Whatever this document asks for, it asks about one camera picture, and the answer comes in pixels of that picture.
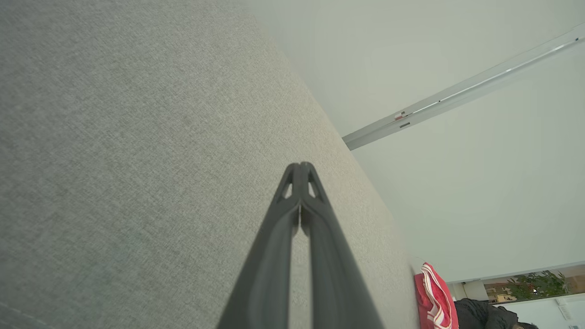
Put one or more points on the grey fabric sofa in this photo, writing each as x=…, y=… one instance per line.
x=114, y=160

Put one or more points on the dark clothing item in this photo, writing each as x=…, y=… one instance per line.
x=480, y=315

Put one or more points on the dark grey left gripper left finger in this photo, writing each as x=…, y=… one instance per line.
x=265, y=274

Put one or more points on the green potted plant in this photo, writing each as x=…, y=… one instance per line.
x=534, y=285

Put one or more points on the white wall label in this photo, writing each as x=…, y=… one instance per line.
x=563, y=309

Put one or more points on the red jersey with white sleeves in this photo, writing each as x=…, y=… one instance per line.
x=434, y=301

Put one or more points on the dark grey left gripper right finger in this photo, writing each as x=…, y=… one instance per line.
x=333, y=274

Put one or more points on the grey metal partition post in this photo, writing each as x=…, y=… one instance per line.
x=379, y=134

